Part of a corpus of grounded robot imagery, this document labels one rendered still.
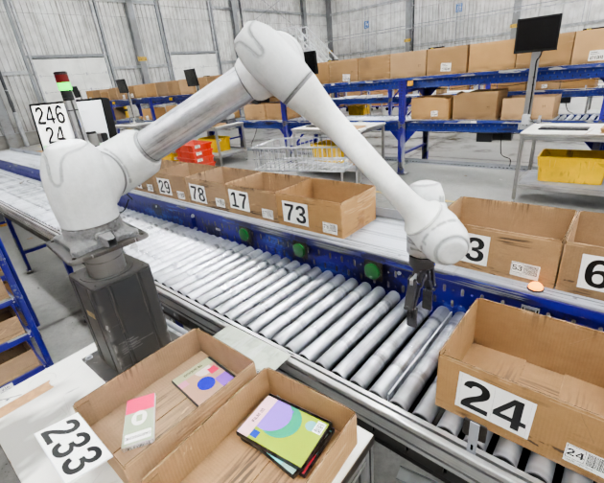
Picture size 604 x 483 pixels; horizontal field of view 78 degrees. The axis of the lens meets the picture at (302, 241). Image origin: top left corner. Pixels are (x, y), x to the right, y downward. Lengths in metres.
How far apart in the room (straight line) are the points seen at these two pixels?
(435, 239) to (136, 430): 0.88
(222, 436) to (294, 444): 0.19
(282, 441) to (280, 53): 0.88
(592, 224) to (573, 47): 4.31
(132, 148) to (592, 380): 1.41
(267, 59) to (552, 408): 0.96
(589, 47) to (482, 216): 4.26
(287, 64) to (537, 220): 1.10
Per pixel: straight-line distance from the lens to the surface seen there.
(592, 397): 1.24
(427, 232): 0.88
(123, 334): 1.27
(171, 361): 1.28
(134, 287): 1.23
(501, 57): 5.94
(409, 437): 1.09
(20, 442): 1.33
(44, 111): 2.29
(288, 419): 1.01
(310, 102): 0.94
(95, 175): 1.13
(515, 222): 1.65
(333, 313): 1.41
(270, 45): 0.94
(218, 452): 1.04
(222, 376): 1.20
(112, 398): 1.23
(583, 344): 1.22
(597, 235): 1.62
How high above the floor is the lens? 1.56
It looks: 24 degrees down
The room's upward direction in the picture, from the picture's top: 6 degrees counter-clockwise
